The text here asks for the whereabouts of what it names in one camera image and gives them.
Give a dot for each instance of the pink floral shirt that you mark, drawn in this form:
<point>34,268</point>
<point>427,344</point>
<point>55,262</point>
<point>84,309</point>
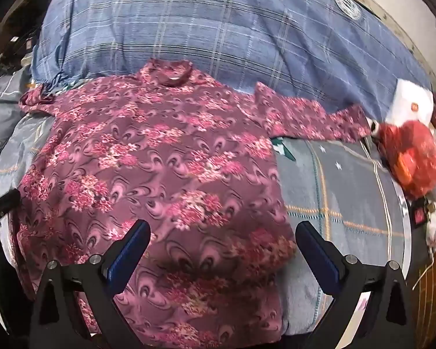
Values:
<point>160,160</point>

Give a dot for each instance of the grey star print bed sheet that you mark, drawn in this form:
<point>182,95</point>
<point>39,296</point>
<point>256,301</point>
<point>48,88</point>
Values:
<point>348,189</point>

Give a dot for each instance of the wooden bed frame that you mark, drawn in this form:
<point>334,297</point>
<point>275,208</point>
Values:
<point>396,18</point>

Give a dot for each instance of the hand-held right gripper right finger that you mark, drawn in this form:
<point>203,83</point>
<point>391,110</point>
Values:
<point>319,254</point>

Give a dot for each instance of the black item with red label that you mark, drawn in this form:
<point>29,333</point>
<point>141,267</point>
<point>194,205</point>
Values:
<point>418,214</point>

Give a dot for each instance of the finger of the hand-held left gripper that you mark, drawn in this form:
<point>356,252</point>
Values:
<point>2,205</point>

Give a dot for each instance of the blue plaid quilt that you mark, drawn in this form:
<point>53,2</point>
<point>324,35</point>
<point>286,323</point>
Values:
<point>221,25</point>

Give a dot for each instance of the orange red cloth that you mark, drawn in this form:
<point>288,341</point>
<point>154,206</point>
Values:
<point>414,156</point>

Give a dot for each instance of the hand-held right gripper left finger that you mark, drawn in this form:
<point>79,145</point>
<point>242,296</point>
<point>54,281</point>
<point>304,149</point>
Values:
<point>129,251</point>

